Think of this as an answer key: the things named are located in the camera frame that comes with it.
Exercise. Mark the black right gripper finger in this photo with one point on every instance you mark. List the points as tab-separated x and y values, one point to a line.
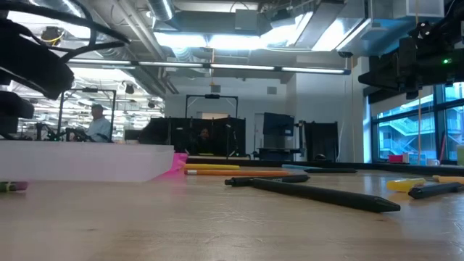
377	79

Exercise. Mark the black pen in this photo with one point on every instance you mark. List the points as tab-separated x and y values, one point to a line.
330	170
435	189
326	195

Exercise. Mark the yellow highlighter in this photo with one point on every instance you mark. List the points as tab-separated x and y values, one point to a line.
404	184

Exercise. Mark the yellow pencil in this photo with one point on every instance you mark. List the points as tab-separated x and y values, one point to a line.
449	179
210	166

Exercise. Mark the light blue pen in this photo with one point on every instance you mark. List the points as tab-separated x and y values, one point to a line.
293	166

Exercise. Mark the yellow and black pens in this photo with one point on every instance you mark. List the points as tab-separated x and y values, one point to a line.
268	179

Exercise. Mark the orange pencil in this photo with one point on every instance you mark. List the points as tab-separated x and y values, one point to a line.
235	173

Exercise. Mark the pink plastic box lid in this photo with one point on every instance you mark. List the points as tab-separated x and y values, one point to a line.
179	161

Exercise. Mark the clear plastic supply box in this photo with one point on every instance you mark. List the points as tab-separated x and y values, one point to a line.
72	159

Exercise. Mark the green and purple marker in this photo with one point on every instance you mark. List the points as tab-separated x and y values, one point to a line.
12	186

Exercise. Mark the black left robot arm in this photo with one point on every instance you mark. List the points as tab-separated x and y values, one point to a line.
29	61

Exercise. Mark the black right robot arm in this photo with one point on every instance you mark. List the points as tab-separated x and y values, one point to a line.
453	43

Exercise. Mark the pink container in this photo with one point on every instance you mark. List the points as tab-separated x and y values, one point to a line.
395	158

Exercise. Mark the black dome object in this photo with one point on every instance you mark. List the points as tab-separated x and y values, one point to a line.
320	157

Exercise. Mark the white mug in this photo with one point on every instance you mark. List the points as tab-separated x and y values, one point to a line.
433	162

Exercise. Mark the green container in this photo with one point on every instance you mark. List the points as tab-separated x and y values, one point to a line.
460	155

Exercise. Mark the dark monitor on stand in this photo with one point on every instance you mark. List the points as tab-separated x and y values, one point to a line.
278	124

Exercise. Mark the ceiling light strip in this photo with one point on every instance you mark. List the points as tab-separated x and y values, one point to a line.
239	67

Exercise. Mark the person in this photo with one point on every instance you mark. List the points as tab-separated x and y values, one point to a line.
203	139
98	127

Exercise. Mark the black table frame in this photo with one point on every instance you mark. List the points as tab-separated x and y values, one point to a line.
398	167

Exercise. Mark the black rig frame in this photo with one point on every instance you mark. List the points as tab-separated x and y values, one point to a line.
212	96
87	90

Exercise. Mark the silver ventilation duct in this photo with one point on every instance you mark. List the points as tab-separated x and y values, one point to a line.
161	9

